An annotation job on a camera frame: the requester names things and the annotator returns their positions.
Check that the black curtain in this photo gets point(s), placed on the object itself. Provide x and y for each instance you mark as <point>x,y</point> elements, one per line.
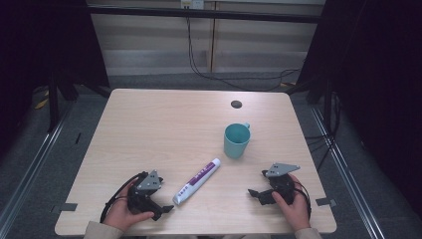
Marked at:
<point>46,49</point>
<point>375,83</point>

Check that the black metal stand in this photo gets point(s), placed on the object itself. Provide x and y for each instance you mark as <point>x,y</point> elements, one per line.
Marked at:
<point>53,103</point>
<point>327,106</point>

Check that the white wall power outlet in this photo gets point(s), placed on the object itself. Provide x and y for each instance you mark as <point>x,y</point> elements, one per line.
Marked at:
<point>192,3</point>

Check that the dark round table grommet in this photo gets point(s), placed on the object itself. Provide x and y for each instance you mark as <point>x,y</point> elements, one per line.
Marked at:
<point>236,104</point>

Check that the black horizontal frame bar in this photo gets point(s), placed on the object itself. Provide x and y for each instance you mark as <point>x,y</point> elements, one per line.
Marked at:
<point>205,14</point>

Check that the grey tape strip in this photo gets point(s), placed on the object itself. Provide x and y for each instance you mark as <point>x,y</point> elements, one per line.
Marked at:
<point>66,207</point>
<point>325,201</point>

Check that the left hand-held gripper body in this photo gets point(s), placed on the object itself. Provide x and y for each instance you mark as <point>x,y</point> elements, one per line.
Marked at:
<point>146,199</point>

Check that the person's right hand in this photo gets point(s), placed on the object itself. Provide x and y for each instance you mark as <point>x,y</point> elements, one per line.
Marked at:
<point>297,210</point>

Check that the white and purple toothpaste tube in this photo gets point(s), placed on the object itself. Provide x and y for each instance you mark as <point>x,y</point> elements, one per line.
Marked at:
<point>197,181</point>

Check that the person's left hand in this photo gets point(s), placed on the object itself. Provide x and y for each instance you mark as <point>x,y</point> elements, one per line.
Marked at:
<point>121,214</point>

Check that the teal cup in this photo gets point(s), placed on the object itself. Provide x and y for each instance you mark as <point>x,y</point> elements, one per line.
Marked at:
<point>236,142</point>

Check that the metal floor rail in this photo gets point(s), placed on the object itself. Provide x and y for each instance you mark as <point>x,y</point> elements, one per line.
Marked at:
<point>30,166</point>
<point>348,172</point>

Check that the yellow object on floor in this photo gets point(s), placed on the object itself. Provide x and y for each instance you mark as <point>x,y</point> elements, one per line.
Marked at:
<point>41,103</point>

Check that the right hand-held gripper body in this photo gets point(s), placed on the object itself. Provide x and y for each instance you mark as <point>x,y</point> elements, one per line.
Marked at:
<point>282,184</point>

